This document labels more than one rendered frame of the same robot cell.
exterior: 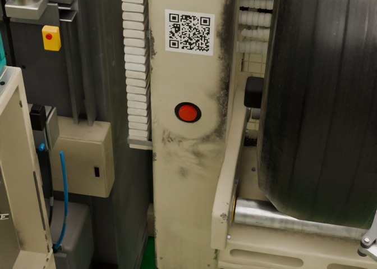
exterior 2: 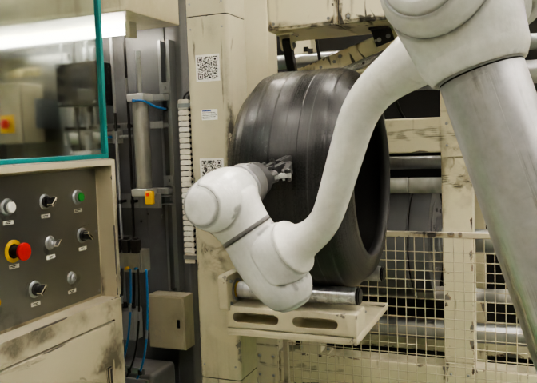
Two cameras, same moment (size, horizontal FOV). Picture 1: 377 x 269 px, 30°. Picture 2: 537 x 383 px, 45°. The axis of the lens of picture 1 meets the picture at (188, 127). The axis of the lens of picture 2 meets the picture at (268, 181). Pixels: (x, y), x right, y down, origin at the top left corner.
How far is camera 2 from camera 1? 1.17 m
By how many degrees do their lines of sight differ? 40
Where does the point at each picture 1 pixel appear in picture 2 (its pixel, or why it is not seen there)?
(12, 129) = (105, 195)
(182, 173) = (213, 277)
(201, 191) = not seen: hidden behind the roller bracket
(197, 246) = (227, 347)
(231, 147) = not seen: hidden behind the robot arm
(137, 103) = (188, 226)
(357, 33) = (261, 117)
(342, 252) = (302, 309)
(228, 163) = not seen: hidden behind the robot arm
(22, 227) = (105, 274)
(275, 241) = (261, 306)
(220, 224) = (223, 285)
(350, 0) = (260, 105)
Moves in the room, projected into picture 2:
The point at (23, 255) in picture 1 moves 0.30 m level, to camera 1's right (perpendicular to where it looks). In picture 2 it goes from (103, 297) to (209, 299)
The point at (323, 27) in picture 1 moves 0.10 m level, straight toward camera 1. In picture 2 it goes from (247, 118) to (228, 117)
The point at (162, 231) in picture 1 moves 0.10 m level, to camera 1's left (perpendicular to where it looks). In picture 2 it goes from (204, 334) to (172, 333)
